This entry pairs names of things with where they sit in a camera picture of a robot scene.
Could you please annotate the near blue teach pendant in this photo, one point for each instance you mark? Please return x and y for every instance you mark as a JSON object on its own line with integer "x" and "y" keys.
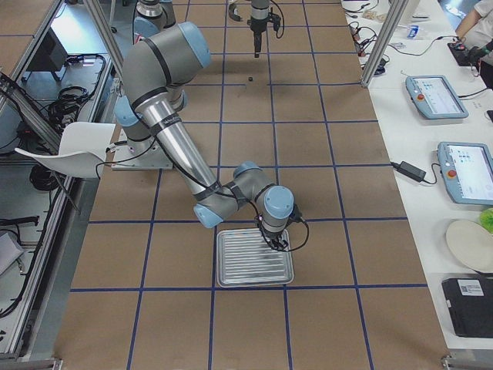
{"x": 467, "y": 172}

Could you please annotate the white plastic chair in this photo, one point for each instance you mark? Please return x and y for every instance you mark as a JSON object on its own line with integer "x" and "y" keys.
{"x": 81, "y": 152}

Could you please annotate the white round plate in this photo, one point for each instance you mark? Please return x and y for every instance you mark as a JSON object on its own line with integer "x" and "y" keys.
{"x": 471, "y": 244}

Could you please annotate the silver ribbed metal tray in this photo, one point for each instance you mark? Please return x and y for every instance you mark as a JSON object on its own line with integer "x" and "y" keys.
{"x": 244, "y": 259}

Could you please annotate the black power adapter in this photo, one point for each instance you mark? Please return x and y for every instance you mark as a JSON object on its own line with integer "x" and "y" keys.
{"x": 409, "y": 171}

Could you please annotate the bag of small parts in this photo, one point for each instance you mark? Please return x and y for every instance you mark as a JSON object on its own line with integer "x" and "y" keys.
{"x": 374, "y": 16}

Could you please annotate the blue teach pendant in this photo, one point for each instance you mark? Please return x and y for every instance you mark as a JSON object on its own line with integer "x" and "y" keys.
{"x": 434, "y": 97}
{"x": 467, "y": 172}

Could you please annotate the aluminium frame post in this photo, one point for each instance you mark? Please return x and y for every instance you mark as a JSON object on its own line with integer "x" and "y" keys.
{"x": 387, "y": 29}

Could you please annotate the far blue teach pendant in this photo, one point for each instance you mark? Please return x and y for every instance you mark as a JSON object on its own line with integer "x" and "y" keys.
{"x": 434, "y": 97}

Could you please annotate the olive green brake shoe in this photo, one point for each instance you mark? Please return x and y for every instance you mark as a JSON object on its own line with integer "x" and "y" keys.
{"x": 233, "y": 13}

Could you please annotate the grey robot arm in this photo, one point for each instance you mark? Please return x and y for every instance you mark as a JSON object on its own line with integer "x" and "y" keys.
{"x": 153, "y": 74}
{"x": 151, "y": 17}

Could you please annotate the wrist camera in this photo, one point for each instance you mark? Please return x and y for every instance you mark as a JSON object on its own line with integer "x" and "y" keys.
{"x": 296, "y": 215}
{"x": 278, "y": 24}

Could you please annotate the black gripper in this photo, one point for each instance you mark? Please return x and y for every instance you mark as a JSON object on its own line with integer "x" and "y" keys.
{"x": 256, "y": 24}
{"x": 273, "y": 239}

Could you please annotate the black laptop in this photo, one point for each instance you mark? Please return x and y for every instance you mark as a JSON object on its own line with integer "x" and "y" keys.
{"x": 469, "y": 302}

